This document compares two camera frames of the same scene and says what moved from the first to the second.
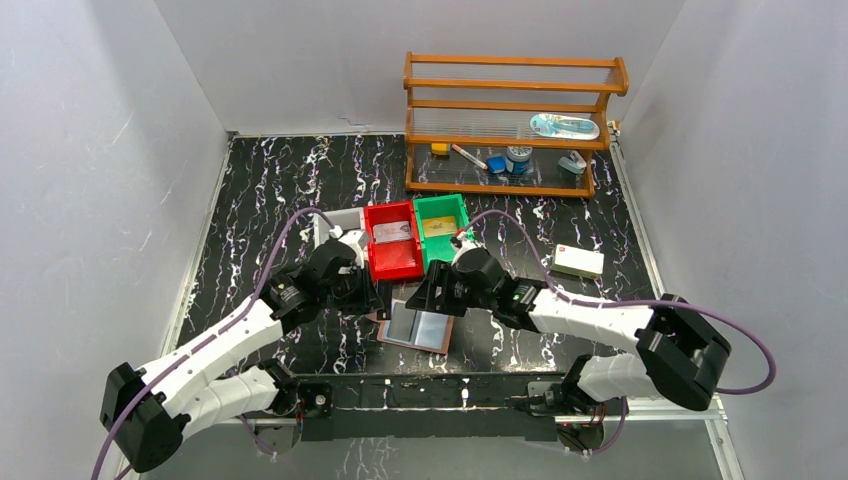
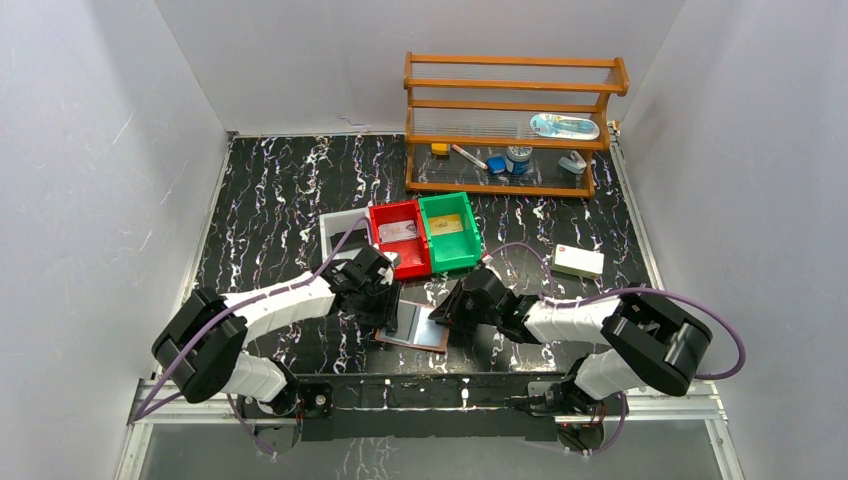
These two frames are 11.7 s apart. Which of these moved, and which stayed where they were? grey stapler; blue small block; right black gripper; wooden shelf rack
Moved: right black gripper
Stayed: grey stapler; wooden shelf rack; blue small block
